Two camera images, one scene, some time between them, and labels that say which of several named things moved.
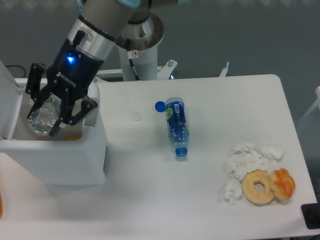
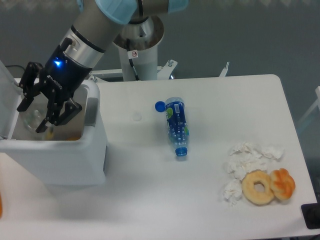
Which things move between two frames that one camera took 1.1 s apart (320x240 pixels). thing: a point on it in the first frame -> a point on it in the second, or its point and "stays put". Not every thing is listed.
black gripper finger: (88, 104) -> (58, 111)
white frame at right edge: (317, 102) stays put
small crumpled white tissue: (233, 191) stays put
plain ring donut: (249, 192) stays put
